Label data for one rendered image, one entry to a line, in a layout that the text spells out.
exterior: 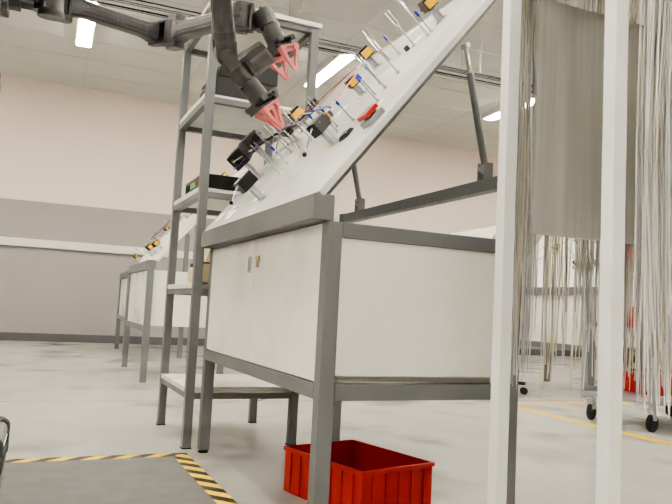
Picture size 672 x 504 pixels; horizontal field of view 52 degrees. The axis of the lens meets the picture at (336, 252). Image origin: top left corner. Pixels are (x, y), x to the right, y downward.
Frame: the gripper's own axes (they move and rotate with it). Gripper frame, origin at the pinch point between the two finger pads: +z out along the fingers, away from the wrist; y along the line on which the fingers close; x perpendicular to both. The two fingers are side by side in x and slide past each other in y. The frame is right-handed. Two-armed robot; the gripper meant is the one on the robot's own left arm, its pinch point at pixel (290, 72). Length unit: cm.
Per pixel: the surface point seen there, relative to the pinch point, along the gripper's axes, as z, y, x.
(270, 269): 49, 24, 19
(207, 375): 76, 102, 18
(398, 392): 92, -13, 23
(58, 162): -199, 717, -186
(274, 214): 35.7, 9.6, 19.3
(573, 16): 25, -66, -32
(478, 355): 94, -19, -3
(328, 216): 44, -19, 24
